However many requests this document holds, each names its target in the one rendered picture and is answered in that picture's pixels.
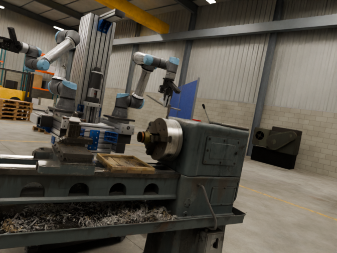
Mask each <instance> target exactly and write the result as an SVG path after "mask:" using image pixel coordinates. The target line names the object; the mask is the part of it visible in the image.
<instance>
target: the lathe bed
mask: <svg viewBox="0 0 337 253"><path fill-rule="evenodd" d="M4 157H5V158H4ZM31 158H32V159H31ZM30 159H31V160H30ZM38 161H53V160H52V159H41V158H34V156H19V155H1V154H0V205H4V204H36V203H68V202H101V201H133V200H165V199H176V198H177V196H176V193H177V187H178V180H179V178H180V177H181V175H182V174H181V173H178V172H175V171H169V170H167V171H166V170H165V168H166V165H161V164H162V163H148V164H150V165H151V166H153V167H154V168H155V173H154V174H142V173H141V174H133V173H111V172H110V171H108V170H107V169H106V168H105V167H104V166H103V165H102V164H101V163H100V162H99V161H98V160H92V161H93V162H94V163H95V164H96V166H95V169H96V170H95V172H94V175H77V174H41V173H38V170H36V162H38ZM1 167H2V168H1ZM32 167H34V168H33V169H32ZM12 168H13V169H12ZM103 170H104V171H103ZM149 184H150V185H149ZM79 185H80V187H81V188H79V187H78V186H79ZM39 186H40V187H39ZM25 187H26V188H25ZM83 187H85V188H83ZM146 187H147V188H146ZM116 191H117V192H116Z"/></svg>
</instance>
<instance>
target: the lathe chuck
mask: <svg viewBox="0 0 337 253"><path fill-rule="evenodd" d="M155 124H156V130H157V133H159V134H160V136H166V137H169V136H170V137H171V142H170V143H169V142H158V145H156V146H155V149H154V151H153V154H152V157H151V158H152V159H153V160H158V161H168V160H170V159H171V158H172V157H173V156H174V155H175V153H176V151H177V148H178V143H179V130H178V127H177V125H176V123H175V122H174V121H173V120H172V119H165V118H161V117H159V118H157V119H155ZM167 154H170V156H169V157H167V156H166V155H167Z"/></svg>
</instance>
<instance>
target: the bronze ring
mask: <svg viewBox="0 0 337 253"><path fill-rule="evenodd" d="M150 135H152V134H150V133H149V132H148V131H146V132H144V131H142V132H138V134H137V141H138V142H141V143H145V144H148V142H151V141H150Z"/></svg>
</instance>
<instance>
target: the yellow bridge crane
mask: <svg viewBox="0 0 337 253"><path fill-rule="evenodd" d="M95 1H97V2H99V3H101V4H103V5H105V6H107V7H109V8H110V9H112V10H113V9H118V10H120V11H122V12H125V16H126V17H128V18H130V19H132V20H134V21H136V22H138V23H140V24H142V25H144V26H146V27H148V28H150V29H152V30H154V31H156V32H157V33H159V34H166V33H168V32H169V27H170V26H169V25H168V24H167V23H165V22H163V21H161V20H160V19H158V18H156V17H154V16H153V15H151V14H149V13H147V12H146V11H144V10H142V9H140V8H139V7H137V6H135V5H133V4H132V3H130V2H128V1H126V0H95Z"/></svg>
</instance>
